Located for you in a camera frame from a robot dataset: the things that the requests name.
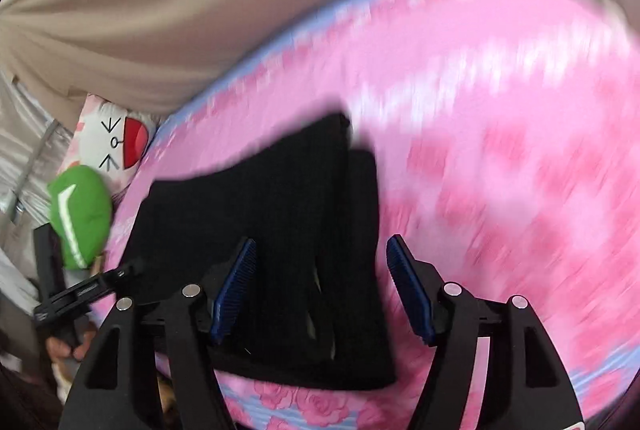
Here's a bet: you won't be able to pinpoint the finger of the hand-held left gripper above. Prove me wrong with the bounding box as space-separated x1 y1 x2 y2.
33 257 146 319

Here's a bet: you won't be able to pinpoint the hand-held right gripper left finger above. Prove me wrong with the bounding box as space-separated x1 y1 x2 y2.
59 237 259 430

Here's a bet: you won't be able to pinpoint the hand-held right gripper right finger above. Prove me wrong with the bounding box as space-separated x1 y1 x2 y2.
386 234 586 430

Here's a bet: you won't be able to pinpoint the black pants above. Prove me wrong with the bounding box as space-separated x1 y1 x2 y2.
117 110 399 394

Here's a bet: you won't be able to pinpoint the person's left hand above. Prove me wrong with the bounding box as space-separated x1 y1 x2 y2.
46 320 99 364

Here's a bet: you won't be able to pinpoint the green plush pillow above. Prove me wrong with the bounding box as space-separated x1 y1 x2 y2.
47 165 114 271

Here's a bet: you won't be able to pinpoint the shiny pale cloth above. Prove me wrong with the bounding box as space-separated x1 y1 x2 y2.
0 70 76 251

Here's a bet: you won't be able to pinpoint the cartoon face pillow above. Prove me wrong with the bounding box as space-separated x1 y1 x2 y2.
70 93 161 191

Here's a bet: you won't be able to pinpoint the pink rose bedsheet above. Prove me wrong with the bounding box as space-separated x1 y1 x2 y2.
87 0 640 430

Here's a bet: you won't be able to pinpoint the beige curtain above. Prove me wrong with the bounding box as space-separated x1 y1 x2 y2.
0 0 640 131

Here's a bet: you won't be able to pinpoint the metal rail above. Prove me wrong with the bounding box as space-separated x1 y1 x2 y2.
10 120 59 226

